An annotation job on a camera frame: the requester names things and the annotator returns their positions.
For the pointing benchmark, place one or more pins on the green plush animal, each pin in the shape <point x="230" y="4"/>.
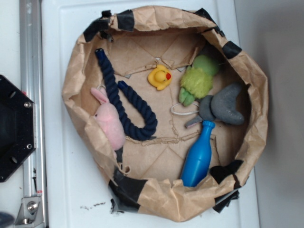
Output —
<point x="198" y="79"/>

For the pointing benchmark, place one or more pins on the brown paper bag basket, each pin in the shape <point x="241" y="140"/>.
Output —
<point x="147" y="177"/>

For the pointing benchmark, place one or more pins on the yellow rubber duck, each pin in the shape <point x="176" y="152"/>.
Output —
<point x="160" y="77"/>

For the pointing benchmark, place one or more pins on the pink plush bunny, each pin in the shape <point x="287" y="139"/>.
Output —
<point x="107" y="118"/>

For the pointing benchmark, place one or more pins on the blue plastic bottle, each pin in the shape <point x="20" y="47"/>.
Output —
<point x="198" y="159"/>

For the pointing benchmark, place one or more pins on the grey plush elephant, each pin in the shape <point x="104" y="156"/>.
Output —
<point x="221" y="106"/>

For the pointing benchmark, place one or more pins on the aluminium frame rail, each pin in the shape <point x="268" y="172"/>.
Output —
<point x="34" y="167"/>

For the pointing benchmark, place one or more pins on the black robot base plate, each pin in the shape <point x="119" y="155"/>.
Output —
<point x="16" y="128"/>

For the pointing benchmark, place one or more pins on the metal corner bracket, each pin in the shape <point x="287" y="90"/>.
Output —
<point x="30" y="213"/>

